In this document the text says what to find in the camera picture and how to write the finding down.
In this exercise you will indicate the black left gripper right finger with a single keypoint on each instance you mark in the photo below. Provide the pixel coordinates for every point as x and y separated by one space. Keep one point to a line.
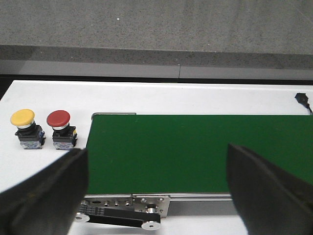
269 200

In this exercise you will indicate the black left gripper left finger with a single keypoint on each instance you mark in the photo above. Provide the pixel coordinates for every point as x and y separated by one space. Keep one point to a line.
47 202

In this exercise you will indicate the yellow mushroom push button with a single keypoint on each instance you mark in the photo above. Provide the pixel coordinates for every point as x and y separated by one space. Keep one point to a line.
30 135

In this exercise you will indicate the red mushroom push button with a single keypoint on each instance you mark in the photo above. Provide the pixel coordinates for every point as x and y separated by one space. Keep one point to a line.
64 135

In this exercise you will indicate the green conveyor belt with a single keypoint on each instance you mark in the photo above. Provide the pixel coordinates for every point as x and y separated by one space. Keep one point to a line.
187 153

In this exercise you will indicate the grey stone countertop left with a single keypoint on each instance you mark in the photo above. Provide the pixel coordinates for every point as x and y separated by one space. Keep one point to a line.
203 33

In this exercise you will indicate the aluminium conveyor frame rail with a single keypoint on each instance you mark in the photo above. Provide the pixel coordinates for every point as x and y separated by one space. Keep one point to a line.
146 210

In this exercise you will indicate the black cable plug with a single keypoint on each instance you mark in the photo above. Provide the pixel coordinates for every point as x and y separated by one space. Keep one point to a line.
302 99

